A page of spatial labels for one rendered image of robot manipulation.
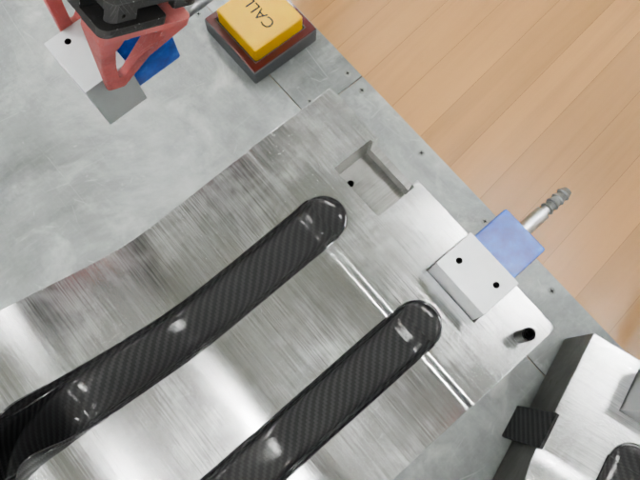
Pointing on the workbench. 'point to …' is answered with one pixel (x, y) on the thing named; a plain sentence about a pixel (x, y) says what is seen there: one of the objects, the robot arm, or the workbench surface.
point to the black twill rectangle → (530, 426)
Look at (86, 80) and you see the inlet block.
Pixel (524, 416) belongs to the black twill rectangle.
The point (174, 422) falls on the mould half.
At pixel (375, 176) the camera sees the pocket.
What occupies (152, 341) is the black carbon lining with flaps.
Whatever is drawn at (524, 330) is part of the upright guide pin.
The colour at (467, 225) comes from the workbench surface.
